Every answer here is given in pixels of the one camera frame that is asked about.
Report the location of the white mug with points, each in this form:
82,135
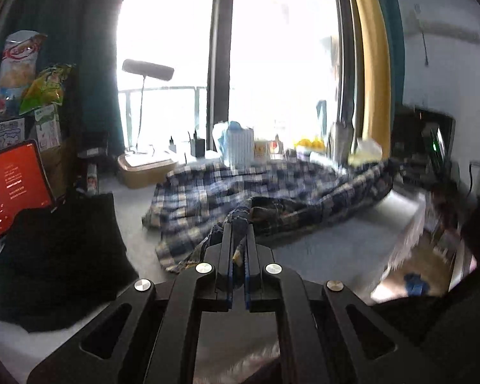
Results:
261,150

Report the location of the blue slipper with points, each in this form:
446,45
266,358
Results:
416,284

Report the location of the desk lamp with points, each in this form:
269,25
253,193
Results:
144,88

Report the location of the cardboard box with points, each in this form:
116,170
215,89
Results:
146,170

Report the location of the white green carton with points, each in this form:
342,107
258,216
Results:
47,128

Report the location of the white air conditioner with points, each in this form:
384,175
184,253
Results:
440,26

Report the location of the red screen tablet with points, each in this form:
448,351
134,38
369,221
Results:
10,192

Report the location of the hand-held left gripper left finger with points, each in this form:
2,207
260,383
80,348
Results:
227,248

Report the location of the blue plaid shirt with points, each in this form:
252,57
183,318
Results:
264,200

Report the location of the black pen holder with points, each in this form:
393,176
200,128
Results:
198,147

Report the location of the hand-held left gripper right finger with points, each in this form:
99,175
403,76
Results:
248,248

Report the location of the yellow curtain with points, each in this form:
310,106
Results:
372,60

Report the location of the white printed box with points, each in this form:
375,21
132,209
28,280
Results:
8,136

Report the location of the white red snack bag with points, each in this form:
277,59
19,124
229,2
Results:
18,70

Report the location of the white striped container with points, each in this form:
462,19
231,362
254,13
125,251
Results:
240,144

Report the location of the black folded cloth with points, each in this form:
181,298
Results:
60,260

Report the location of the green yellow snack bag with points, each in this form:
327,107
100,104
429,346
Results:
46,86

